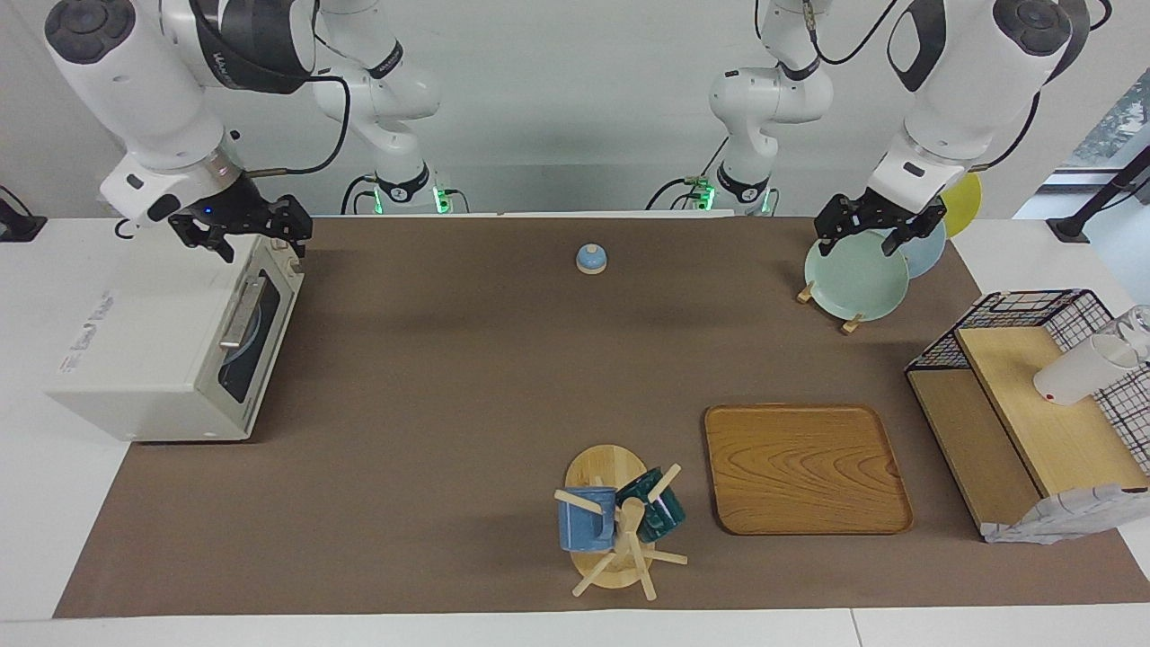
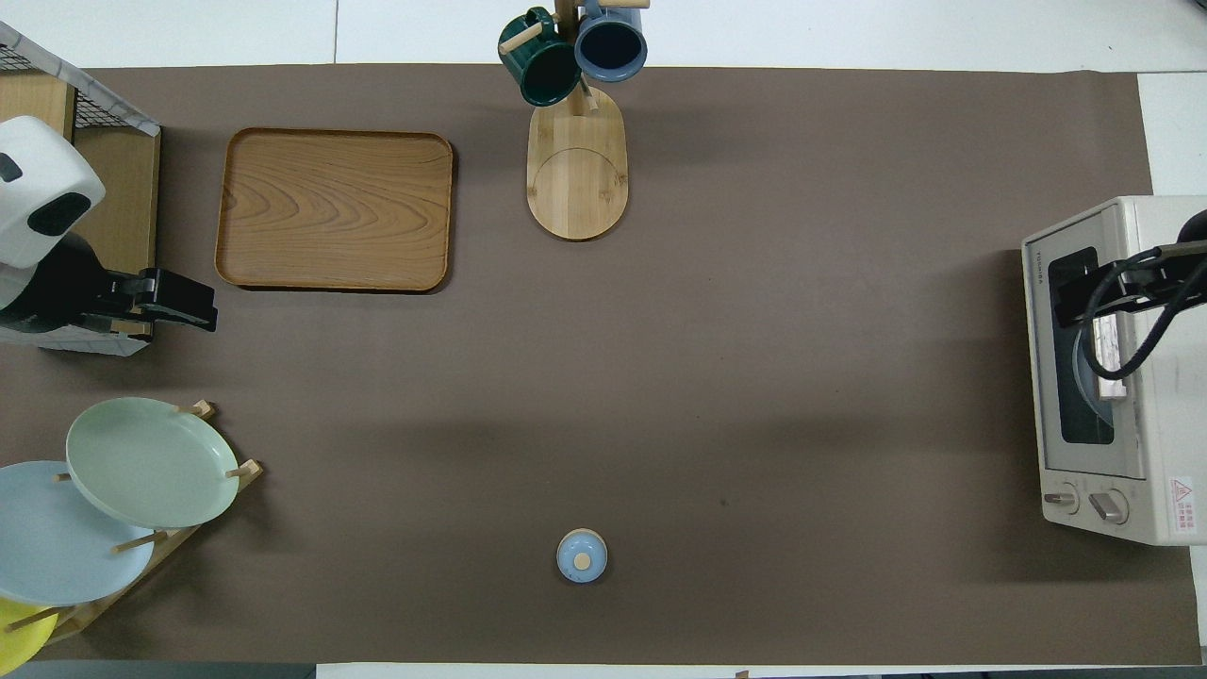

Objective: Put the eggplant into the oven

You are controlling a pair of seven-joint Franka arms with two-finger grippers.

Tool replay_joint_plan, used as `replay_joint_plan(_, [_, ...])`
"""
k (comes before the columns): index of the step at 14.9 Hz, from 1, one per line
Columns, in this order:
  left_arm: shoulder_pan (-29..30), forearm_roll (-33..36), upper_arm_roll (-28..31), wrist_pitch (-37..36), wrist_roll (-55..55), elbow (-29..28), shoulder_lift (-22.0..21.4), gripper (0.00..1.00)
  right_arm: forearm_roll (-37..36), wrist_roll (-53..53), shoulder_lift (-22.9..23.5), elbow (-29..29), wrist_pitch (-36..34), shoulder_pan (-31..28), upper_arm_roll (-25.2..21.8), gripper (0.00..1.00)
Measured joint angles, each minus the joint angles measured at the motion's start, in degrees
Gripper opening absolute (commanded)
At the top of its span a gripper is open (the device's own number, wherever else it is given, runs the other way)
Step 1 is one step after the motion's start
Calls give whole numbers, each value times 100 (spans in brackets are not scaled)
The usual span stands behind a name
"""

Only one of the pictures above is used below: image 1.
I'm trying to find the dark green mug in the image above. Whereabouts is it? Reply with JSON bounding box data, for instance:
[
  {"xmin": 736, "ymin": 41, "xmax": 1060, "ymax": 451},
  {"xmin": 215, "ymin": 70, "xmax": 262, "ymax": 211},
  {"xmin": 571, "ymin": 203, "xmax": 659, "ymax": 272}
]
[{"xmin": 615, "ymin": 467, "xmax": 686, "ymax": 543}]

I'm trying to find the clear drinking glass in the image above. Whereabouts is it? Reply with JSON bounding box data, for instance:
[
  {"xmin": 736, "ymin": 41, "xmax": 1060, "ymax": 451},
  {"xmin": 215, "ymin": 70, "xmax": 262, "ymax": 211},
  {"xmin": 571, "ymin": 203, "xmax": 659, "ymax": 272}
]
[{"xmin": 1114, "ymin": 305, "xmax": 1150, "ymax": 360}]

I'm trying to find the crumpled grey cloth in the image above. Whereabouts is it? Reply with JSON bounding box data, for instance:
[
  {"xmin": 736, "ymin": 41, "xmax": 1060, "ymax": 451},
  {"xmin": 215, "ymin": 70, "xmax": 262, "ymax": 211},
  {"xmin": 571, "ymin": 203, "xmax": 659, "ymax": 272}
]
[{"xmin": 981, "ymin": 483, "xmax": 1150, "ymax": 545}]

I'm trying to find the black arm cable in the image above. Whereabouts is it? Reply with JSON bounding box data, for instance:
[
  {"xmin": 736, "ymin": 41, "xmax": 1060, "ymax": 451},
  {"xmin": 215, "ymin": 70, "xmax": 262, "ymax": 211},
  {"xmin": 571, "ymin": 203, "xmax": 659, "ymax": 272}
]
[
  {"xmin": 795, "ymin": 0, "xmax": 901, "ymax": 73},
  {"xmin": 247, "ymin": 72, "xmax": 351, "ymax": 176}
]

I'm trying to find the black angled stand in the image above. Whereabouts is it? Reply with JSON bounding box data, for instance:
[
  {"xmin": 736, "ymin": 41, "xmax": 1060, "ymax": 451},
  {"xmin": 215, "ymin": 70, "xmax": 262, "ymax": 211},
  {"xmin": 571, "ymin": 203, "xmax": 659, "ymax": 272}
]
[{"xmin": 1047, "ymin": 144, "xmax": 1150, "ymax": 244}]

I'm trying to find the black wire basket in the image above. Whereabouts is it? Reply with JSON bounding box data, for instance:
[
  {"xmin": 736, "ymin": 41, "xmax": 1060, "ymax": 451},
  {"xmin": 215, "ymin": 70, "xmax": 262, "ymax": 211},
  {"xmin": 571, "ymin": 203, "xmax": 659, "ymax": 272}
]
[{"xmin": 905, "ymin": 288, "xmax": 1150, "ymax": 477}]

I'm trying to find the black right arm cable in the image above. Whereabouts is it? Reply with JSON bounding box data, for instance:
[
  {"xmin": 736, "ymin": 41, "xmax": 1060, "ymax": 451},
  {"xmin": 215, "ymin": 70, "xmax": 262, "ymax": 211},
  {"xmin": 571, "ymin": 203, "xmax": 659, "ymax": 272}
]
[{"xmin": 247, "ymin": 72, "xmax": 351, "ymax": 176}]

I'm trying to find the wooden two-level shelf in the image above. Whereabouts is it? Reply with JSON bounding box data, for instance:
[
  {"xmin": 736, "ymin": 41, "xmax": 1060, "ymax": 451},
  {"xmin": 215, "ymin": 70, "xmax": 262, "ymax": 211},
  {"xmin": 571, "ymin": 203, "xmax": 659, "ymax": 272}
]
[{"xmin": 906, "ymin": 325, "xmax": 1150, "ymax": 540}]

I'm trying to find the brown table mat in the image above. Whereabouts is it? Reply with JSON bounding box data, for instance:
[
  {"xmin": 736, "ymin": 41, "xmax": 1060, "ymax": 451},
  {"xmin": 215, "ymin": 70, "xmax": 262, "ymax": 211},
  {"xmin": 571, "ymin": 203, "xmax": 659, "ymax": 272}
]
[{"xmin": 52, "ymin": 216, "xmax": 1150, "ymax": 619}]

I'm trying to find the white toaster oven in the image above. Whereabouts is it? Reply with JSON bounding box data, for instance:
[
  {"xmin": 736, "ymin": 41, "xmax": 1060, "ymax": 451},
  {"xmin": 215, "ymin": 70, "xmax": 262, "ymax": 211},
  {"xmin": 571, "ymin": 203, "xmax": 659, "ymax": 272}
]
[{"xmin": 45, "ymin": 218, "xmax": 305, "ymax": 443}]

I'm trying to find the yellow plate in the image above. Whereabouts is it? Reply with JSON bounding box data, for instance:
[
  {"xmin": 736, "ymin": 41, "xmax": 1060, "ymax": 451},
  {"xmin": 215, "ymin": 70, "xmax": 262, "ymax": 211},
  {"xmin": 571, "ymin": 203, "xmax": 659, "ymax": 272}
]
[{"xmin": 939, "ymin": 173, "xmax": 983, "ymax": 240}]

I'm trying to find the wooden plate rack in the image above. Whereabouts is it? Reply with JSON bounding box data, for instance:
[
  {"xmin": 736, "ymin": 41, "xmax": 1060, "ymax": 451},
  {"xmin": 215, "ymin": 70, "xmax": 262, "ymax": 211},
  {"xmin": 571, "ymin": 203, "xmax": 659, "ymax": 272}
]
[{"xmin": 796, "ymin": 280, "xmax": 863, "ymax": 335}]

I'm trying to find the wooden mug tree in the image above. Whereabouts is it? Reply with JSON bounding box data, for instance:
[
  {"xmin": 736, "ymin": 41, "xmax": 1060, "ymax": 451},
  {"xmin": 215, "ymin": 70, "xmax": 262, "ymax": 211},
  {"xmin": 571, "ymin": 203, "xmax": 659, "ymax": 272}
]
[{"xmin": 553, "ymin": 444, "xmax": 689, "ymax": 601}]

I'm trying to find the blue mug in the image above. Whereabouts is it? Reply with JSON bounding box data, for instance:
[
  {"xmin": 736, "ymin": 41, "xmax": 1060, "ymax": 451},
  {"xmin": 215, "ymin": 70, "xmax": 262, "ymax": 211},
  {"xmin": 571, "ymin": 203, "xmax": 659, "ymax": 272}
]
[{"xmin": 558, "ymin": 486, "xmax": 618, "ymax": 553}]

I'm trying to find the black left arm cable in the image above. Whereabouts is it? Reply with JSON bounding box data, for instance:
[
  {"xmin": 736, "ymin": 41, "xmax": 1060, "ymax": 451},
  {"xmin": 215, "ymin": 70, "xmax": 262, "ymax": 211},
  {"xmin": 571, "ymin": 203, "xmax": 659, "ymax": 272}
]
[{"xmin": 795, "ymin": 0, "xmax": 901, "ymax": 73}]

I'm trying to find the black right base cable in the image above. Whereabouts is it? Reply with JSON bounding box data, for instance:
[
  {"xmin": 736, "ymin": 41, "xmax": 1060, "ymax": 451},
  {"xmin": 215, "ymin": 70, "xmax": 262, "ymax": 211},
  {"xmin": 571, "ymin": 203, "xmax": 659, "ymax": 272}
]
[{"xmin": 341, "ymin": 173, "xmax": 383, "ymax": 217}]

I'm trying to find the white cup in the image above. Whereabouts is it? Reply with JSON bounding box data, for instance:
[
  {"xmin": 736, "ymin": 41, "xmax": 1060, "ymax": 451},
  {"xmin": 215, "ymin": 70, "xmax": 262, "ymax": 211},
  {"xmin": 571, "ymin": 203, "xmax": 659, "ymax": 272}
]
[{"xmin": 1032, "ymin": 334, "xmax": 1142, "ymax": 407}]

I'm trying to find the light blue plate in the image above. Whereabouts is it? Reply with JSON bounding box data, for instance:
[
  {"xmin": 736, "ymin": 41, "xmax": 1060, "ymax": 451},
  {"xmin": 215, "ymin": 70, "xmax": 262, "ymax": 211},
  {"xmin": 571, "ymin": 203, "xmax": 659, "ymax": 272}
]
[{"xmin": 223, "ymin": 292, "xmax": 272, "ymax": 368}]

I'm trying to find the glass oven door with handle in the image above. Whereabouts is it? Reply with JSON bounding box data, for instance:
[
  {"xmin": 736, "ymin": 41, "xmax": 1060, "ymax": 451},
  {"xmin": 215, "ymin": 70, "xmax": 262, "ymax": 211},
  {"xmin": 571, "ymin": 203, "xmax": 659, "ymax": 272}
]
[{"xmin": 216, "ymin": 243, "xmax": 305, "ymax": 432}]

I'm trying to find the pale blue racked plate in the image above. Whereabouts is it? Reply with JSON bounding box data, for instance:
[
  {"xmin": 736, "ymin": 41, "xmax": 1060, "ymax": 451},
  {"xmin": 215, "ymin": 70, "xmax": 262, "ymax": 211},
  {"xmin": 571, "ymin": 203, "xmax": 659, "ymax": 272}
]
[{"xmin": 885, "ymin": 220, "xmax": 947, "ymax": 279}]

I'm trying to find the square wooden tray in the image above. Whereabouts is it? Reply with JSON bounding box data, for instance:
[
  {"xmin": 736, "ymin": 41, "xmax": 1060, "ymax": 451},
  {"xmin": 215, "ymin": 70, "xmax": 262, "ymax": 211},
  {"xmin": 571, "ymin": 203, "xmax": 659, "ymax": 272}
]
[{"xmin": 703, "ymin": 403, "xmax": 914, "ymax": 536}]

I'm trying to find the mint green plate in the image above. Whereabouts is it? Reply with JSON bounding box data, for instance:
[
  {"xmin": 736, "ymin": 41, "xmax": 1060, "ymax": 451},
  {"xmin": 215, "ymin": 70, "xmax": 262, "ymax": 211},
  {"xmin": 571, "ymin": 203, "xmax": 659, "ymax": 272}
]
[{"xmin": 803, "ymin": 232, "xmax": 910, "ymax": 323}]

